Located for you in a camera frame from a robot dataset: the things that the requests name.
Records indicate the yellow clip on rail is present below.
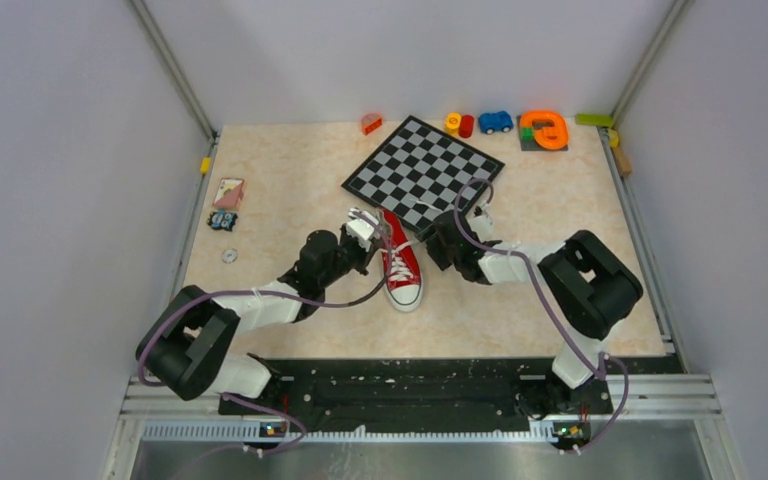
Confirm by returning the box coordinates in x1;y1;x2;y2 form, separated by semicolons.
199;157;211;176

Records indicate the orange half-round toy block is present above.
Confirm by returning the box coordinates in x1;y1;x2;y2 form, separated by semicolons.
360;112;383;136

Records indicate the yellow toy cylinder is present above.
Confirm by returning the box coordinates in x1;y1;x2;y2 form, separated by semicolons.
444;112;462;136

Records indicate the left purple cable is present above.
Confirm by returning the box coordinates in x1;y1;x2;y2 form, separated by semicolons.
134;209;396;458

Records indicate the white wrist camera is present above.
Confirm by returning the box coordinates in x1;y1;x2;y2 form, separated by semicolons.
467;207;494;242
345;208;381;252

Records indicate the green flat block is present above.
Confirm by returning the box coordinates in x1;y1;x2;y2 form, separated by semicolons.
575;113;615;128

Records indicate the wooden block on rail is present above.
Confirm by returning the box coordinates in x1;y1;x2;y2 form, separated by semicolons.
611;146;633;178

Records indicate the small blue toy robot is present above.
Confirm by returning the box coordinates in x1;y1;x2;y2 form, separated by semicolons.
206;210;239;232

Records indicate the black grey checkerboard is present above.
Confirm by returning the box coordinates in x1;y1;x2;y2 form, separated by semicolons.
341;116;505;234

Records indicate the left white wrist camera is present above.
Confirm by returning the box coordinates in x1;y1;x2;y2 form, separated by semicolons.
345;208;381;252

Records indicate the pink tangram card box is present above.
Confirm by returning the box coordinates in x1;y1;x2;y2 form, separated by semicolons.
212;178;246;210

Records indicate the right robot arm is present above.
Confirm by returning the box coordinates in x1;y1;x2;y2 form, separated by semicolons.
422;211;644;412

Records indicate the orange curved track toy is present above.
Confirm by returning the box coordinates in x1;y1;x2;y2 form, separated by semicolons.
517;110;570;151

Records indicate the red canvas sneaker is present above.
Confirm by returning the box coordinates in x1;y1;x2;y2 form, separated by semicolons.
376;207;425;314

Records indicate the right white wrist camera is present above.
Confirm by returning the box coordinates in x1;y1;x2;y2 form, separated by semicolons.
467;207;494;242

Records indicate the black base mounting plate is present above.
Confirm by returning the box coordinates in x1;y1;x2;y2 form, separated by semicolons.
254;358;622;434

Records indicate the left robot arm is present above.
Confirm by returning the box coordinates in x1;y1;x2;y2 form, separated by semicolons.
135;223;393;414

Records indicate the blue toy car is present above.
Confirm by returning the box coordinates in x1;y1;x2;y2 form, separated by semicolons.
478;111;514;135

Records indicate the red toy cylinder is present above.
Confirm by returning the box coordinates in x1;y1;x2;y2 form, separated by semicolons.
458;115;475;138

